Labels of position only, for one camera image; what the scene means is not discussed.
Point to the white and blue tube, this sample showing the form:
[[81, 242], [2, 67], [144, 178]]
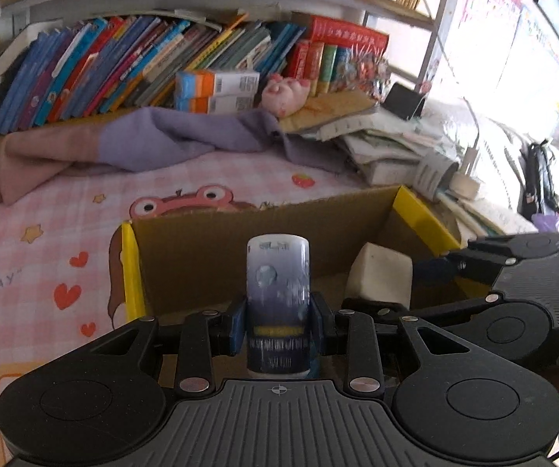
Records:
[[277, 277]]

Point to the row of colourful books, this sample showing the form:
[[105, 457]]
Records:
[[114, 68]]

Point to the rolled printed paper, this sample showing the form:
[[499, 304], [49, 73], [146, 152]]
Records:
[[435, 175]]

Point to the black phone on stand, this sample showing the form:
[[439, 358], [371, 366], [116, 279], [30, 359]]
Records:
[[403, 101]]

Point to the purple and pink cloth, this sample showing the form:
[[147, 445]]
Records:
[[162, 141]]

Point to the pink checked tablecloth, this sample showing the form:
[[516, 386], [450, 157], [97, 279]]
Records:
[[55, 233]]

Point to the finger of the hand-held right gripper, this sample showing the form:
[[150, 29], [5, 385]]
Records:
[[454, 307], [479, 258]]

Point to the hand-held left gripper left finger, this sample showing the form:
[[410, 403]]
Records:
[[234, 326]]

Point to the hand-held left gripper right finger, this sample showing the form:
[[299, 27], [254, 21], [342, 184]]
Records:
[[319, 323]]

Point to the brown cardboard sheet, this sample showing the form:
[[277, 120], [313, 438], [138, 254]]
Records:
[[328, 107]]

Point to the pink pig plush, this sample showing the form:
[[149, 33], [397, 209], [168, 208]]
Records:
[[284, 95]]

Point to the yellow cardboard box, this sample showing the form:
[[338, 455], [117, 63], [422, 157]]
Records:
[[192, 253]]

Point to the white bookshelf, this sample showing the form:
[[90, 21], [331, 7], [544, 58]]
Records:
[[114, 0]]

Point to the white block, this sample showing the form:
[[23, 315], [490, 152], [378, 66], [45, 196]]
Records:
[[381, 272]]

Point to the pile of papers and booklets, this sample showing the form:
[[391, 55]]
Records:
[[386, 151]]

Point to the red and gold book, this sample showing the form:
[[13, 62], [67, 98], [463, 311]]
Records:
[[317, 68]]

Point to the red boxed book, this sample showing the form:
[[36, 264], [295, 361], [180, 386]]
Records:
[[299, 61]]

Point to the large red book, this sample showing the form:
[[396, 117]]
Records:
[[347, 34]]

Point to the black bag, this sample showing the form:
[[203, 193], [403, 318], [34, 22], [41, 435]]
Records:
[[540, 180]]

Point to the green book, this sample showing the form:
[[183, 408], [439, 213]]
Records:
[[330, 68]]

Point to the orange and white carton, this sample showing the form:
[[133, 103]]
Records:
[[216, 103], [221, 82]]

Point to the wall poster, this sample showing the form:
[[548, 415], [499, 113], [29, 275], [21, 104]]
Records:
[[518, 14]]

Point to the white charger plug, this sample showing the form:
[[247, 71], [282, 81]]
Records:
[[467, 182]]

